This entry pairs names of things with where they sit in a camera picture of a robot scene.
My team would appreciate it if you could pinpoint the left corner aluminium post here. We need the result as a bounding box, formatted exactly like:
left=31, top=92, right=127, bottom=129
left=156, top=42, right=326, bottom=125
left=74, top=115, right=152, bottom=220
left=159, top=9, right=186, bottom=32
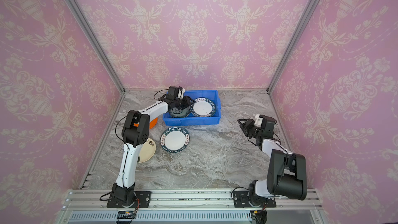
left=64, top=0, right=125, bottom=94

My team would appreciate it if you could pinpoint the orange plate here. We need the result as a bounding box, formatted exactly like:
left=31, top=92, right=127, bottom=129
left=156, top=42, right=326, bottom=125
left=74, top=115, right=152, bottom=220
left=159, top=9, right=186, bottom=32
left=134, top=118, right=158, bottom=129

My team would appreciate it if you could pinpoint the right corner aluminium post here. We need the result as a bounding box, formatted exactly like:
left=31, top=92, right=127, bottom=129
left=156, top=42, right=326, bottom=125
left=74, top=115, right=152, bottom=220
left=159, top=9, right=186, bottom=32
left=267, top=0, right=320, bottom=94

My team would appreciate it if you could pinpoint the green rimmed plate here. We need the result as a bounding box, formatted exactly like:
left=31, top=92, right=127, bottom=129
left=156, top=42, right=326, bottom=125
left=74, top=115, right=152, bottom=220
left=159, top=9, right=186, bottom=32
left=189, top=97, right=216, bottom=117
left=160, top=127, right=190, bottom=153

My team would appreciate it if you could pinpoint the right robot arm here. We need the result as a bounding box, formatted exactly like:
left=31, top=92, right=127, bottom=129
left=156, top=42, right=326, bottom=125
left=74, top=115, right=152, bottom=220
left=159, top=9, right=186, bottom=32
left=237, top=115, right=307, bottom=207

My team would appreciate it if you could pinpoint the aluminium front rail frame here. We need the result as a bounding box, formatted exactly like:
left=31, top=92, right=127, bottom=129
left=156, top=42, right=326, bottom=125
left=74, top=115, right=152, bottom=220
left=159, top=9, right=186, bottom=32
left=55, top=189, right=328, bottom=224

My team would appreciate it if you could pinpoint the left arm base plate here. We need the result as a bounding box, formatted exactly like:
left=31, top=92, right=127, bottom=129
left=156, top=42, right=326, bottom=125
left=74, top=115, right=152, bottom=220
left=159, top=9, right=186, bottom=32
left=107, top=191, right=152, bottom=209

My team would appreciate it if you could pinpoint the cream plate with dark spot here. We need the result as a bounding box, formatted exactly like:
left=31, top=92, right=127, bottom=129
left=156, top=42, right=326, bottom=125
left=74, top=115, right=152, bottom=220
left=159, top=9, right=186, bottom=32
left=138, top=138, right=157, bottom=163

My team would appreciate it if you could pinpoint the teal blue floral plate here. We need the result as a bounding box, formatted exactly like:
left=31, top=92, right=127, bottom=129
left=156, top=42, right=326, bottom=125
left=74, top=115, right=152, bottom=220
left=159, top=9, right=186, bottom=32
left=169, top=107, right=191, bottom=118

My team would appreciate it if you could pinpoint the corner aluminium post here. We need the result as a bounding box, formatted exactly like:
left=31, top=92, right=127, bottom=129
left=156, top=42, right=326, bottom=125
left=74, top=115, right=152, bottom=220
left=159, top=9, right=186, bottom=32
left=64, top=0, right=125, bottom=94
left=267, top=0, right=320, bottom=94

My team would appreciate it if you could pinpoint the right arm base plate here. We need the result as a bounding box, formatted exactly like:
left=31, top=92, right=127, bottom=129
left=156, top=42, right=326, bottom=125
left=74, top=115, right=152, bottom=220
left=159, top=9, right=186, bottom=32
left=231, top=189, right=277, bottom=208

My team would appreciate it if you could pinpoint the blue plastic bin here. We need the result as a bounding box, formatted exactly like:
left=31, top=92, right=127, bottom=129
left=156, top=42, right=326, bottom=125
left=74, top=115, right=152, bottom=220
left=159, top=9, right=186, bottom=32
left=162, top=90, right=221, bottom=127

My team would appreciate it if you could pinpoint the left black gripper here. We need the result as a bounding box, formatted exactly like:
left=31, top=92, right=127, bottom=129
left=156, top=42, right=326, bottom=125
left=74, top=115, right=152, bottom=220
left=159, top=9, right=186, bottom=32
left=172, top=95, right=194, bottom=110

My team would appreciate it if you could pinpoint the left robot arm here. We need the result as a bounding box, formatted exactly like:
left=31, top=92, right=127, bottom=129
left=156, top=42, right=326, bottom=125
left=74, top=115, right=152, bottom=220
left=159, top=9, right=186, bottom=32
left=109, top=86, right=193, bottom=208

